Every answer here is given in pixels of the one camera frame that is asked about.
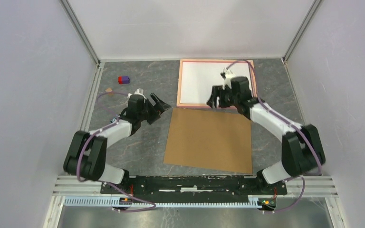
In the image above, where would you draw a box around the pink wooden picture frame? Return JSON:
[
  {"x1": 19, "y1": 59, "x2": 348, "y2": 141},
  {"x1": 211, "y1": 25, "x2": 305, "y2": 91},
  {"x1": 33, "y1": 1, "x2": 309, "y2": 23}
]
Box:
[{"x1": 176, "y1": 59, "x2": 256, "y2": 109}]

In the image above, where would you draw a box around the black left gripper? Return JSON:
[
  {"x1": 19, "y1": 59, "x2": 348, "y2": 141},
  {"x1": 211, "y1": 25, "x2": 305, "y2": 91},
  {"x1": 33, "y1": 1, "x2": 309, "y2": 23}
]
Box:
[{"x1": 138, "y1": 93, "x2": 171, "y2": 125}]

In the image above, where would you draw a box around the slotted white cable duct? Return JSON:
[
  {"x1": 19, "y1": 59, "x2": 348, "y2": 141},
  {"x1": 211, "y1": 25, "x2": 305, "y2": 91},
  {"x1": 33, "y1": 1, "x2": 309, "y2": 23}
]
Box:
[{"x1": 64, "y1": 196, "x2": 261, "y2": 209}]

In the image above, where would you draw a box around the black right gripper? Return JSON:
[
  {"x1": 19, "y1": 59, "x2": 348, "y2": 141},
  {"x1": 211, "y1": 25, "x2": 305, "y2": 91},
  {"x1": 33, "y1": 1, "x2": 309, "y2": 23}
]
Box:
[{"x1": 206, "y1": 85, "x2": 239, "y2": 109}]

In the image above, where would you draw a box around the aluminium rail at front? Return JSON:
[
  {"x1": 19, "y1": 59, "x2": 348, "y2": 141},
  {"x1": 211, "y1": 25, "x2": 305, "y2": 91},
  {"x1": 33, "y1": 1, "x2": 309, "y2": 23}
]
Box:
[{"x1": 53, "y1": 175, "x2": 339, "y2": 198}]

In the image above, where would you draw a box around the small brown wooden cube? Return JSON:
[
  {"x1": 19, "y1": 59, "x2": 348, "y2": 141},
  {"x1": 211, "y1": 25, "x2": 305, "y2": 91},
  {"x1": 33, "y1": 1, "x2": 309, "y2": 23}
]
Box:
[{"x1": 105, "y1": 88, "x2": 114, "y2": 95}]

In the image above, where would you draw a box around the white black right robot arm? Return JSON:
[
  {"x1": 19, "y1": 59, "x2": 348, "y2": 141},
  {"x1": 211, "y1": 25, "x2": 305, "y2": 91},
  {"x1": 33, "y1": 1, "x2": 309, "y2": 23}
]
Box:
[{"x1": 207, "y1": 76, "x2": 326, "y2": 194}]

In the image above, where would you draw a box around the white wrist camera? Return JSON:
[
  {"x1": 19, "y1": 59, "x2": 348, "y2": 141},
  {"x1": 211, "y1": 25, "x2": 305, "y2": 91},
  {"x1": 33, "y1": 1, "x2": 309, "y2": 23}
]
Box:
[
  {"x1": 221, "y1": 68, "x2": 236, "y2": 90},
  {"x1": 128, "y1": 88, "x2": 146, "y2": 99}
]

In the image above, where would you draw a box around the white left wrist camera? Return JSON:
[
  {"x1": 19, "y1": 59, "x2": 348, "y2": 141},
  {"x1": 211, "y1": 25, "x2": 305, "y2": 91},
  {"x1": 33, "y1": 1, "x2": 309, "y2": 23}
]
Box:
[{"x1": 128, "y1": 88, "x2": 146, "y2": 99}]

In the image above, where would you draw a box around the mountain sea photo print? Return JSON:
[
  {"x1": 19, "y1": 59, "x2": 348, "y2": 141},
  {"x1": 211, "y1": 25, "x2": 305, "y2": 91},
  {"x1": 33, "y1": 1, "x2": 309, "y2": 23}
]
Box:
[{"x1": 176, "y1": 59, "x2": 255, "y2": 108}]

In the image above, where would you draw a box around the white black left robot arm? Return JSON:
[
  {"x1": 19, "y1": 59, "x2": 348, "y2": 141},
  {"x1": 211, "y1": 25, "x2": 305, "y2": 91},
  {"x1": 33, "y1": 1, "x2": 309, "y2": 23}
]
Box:
[{"x1": 63, "y1": 92, "x2": 171, "y2": 194}]

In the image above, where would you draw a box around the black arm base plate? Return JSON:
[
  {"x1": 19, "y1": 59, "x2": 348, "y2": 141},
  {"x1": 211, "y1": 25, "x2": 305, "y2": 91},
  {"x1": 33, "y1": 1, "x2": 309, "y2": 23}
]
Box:
[{"x1": 117, "y1": 175, "x2": 288, "y2": 203}]

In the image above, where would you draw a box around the brown cardboard backing board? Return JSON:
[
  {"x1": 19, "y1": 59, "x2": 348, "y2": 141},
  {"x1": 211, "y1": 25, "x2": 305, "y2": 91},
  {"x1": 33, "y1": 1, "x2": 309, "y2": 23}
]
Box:
[{"x1": 163, "y1": 108, "x2": 252, "y2": 174}]

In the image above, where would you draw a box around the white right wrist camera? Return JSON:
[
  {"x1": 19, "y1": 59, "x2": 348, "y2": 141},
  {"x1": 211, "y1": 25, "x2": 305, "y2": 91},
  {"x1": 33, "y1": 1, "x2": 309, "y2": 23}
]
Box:
[{"x1": 221, "y1": 68, "x2": 236, "y2": 90}]

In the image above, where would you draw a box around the red purple toy block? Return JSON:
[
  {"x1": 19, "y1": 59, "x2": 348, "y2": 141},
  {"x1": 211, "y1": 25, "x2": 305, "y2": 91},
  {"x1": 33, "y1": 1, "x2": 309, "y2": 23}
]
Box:
[{"x1": 117, "y1": 76, "x2": 130, "y2": 85}]

